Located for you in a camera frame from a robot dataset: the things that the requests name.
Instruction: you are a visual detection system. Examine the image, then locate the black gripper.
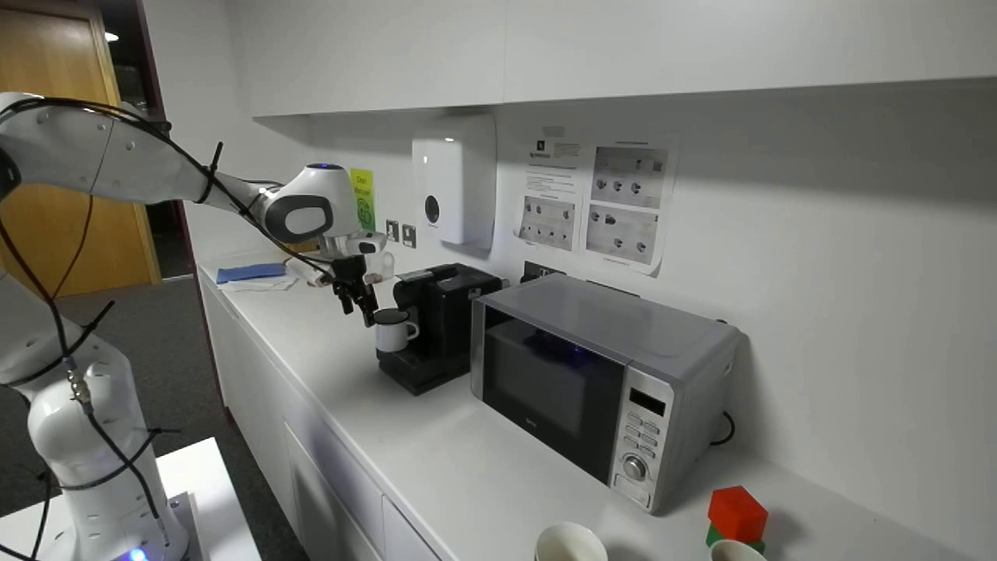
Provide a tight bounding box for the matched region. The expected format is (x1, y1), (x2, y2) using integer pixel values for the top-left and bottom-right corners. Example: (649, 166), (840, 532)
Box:
(329, 251), (384, 329)

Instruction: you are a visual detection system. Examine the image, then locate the white enamel cup blue rim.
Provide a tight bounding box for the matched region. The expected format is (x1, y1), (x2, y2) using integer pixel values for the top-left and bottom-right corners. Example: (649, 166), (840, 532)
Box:
(370, 304), (422, 356)

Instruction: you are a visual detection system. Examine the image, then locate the black coffee maker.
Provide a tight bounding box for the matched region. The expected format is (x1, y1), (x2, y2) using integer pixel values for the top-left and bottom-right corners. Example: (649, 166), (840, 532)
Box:
(375, 261), (507, 399)

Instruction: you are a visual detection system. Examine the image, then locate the white rounded cup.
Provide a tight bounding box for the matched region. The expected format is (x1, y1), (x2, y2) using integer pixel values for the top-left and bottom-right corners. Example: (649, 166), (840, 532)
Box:
(528, 520), (609, 561)

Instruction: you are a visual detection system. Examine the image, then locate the flat blue cloth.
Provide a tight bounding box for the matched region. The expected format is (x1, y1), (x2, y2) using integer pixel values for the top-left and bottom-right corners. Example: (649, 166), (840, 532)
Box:
(214, 259), (289, 286)

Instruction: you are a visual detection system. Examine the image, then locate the white base cabinet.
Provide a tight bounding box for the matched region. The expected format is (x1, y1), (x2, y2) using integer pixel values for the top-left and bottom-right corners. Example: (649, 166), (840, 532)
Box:
(197, 276), (446, 561)

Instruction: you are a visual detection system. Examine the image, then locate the instruction poster with text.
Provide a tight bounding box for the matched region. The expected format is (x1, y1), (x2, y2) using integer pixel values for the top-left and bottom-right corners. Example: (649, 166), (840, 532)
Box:
(515, 134), (593, 259)

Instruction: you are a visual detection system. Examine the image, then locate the silver microwave oven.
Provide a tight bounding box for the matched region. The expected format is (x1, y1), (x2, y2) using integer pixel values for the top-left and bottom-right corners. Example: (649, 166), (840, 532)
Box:
(468, 270), (749, 516)

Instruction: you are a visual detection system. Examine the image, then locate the white robot mounting table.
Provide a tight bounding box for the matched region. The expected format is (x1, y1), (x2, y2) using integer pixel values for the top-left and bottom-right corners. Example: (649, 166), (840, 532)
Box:
(0, 434), (260, 561)

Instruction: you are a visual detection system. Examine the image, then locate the wooden door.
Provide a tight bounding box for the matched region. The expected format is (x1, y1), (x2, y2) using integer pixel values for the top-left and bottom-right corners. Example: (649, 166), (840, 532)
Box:
(0, 0), (165, 295)

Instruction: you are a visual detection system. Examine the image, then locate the green block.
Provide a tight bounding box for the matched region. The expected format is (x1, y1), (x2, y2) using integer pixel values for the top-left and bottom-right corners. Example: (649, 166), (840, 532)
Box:
(703, 524), (765, 553)

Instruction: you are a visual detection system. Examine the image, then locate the red block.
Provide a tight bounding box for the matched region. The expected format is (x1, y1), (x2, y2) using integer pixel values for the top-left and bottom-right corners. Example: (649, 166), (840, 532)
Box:
(707, 482), (773, 544)

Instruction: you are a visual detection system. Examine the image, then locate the white bowl edge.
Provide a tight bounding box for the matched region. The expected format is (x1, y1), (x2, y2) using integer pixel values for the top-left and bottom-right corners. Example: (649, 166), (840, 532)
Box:
(707, 536), (770, 561)

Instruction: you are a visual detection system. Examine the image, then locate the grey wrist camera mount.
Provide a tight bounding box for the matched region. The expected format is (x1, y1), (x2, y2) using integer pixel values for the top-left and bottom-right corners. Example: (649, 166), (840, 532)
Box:
(351, 232), (399, 282)

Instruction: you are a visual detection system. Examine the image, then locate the yellow wall note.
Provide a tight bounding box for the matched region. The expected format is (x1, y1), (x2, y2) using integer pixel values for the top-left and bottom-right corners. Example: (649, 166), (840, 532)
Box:
(349, 166), (376, 237)

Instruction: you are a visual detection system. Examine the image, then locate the white wall dispenser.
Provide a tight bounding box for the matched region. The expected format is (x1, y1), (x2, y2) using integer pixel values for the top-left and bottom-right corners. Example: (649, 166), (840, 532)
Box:
(412, 134), (468, 248)

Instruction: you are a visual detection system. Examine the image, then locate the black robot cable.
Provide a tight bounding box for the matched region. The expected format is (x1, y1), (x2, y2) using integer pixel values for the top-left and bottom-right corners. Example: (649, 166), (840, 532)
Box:
(0, 96), (345, 561)

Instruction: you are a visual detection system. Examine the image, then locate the white wall cabinet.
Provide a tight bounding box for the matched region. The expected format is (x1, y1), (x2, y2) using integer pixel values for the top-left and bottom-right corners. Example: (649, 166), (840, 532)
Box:
(246, 0), (997, 117)

